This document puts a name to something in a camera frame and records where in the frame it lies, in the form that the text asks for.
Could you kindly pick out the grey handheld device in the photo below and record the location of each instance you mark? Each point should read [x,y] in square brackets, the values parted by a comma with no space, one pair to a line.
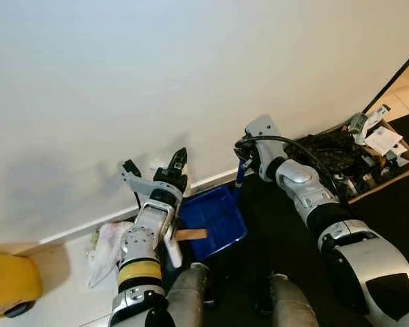
[358,126]

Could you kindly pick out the grey right robot leg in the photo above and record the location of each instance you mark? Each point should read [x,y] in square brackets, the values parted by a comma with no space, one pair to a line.
[293,306]

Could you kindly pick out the brown cardboard box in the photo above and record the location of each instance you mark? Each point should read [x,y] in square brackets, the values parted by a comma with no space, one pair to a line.
[388,180]

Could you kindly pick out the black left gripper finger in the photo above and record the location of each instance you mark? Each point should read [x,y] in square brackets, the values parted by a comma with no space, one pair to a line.
[179,162]

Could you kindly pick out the yellow plastic box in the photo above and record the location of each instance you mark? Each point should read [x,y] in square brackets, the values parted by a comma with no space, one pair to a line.
[10,283]

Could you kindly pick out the grey robot leg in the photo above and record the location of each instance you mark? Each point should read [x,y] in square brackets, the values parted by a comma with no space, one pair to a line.
[293,306]
[187,300]

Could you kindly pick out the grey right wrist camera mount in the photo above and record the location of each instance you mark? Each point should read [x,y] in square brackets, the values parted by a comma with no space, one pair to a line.
[262,129]

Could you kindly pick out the grey left robot leg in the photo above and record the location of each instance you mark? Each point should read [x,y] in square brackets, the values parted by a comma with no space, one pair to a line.
[187,300]

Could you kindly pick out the blue plastic dustpan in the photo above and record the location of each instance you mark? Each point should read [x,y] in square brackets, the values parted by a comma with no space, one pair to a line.
[215,218]

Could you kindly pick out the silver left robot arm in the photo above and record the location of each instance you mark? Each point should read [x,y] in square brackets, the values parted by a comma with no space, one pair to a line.
[140,238]

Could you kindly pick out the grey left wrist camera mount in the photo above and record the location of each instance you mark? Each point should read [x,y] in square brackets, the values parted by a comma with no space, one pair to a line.
[140,182]

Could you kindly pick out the white crumpled plastic bag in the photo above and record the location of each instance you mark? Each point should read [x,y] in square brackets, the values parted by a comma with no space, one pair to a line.
[109,248]

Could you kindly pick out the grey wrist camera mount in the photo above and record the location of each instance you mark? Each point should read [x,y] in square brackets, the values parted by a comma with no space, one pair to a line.
[140,182]
[262,129]

